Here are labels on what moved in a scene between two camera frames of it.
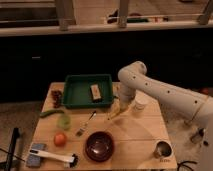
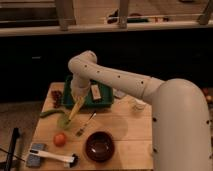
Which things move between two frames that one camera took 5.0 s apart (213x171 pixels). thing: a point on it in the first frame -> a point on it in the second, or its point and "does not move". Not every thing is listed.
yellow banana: (115, 110) -> (77, 104)
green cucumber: (50, 112) does not move
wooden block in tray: (95, 91) does not move
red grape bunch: (57, 96) does not move
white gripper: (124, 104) -> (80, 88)
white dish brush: (70, 161) does not move
